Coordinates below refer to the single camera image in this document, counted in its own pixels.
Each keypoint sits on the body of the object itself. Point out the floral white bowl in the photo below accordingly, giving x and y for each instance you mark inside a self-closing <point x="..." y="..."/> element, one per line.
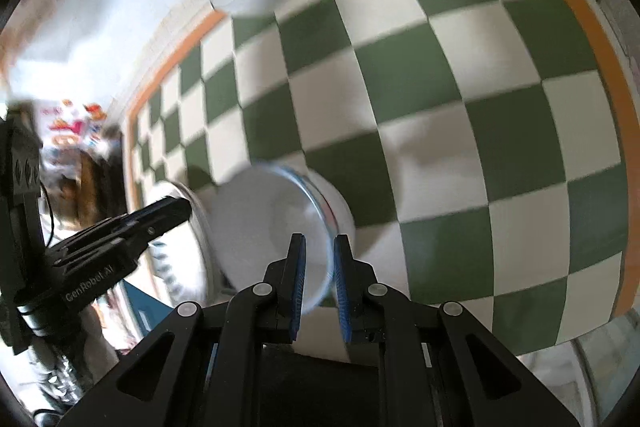
<point x="265" y="227"/>

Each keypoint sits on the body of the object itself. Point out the green checkered table mat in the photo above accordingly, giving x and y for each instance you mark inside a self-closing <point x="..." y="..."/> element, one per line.
<point x="425" y="82"/>

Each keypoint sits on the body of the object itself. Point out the colourful wall stickers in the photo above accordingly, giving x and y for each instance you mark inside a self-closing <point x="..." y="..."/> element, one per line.
<point x="65" y="127"/>

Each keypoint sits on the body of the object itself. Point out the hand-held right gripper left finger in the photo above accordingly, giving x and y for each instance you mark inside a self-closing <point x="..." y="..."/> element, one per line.
<point x="299" y="277"/>

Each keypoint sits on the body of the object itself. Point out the blue striped plate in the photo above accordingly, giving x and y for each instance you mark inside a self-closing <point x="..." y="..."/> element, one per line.
<point x="199" y="254"/>

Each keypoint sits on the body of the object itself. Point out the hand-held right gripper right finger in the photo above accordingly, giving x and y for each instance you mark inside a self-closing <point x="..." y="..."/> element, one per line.
<point x="342" y="287"/>

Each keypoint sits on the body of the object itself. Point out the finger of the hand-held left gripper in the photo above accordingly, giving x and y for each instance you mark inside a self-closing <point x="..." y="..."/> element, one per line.
<point x="160" y="213"/>

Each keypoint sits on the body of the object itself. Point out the blue base cabinet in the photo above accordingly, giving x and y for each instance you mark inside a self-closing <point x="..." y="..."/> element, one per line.
<point x="142" y="307"/>

